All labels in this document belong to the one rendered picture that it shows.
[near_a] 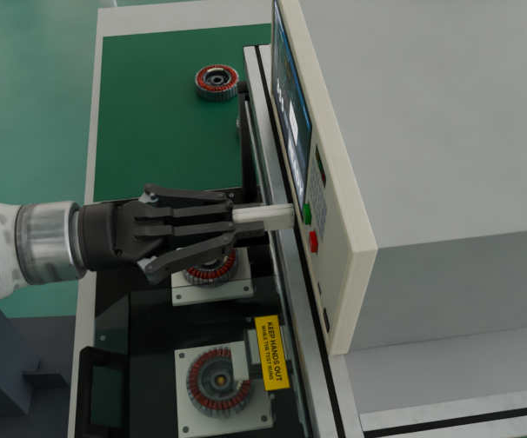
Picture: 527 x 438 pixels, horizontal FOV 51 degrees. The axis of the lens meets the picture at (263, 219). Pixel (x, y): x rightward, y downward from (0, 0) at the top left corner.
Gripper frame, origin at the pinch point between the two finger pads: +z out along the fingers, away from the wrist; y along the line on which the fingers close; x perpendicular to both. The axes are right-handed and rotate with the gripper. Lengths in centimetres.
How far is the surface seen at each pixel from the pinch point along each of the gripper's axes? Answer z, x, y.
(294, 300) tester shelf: 2.6, -6.6, 7.3
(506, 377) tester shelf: 23.4, -6.6, 19.7
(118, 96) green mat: -27, -43, -77
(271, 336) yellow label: -0.3, -11.6, 9.2
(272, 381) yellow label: -1.0, -11.6, 14.8
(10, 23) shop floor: -101, -118, -235
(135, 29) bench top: -22, -43, -106
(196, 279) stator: -10.2, -36.7, -15.6
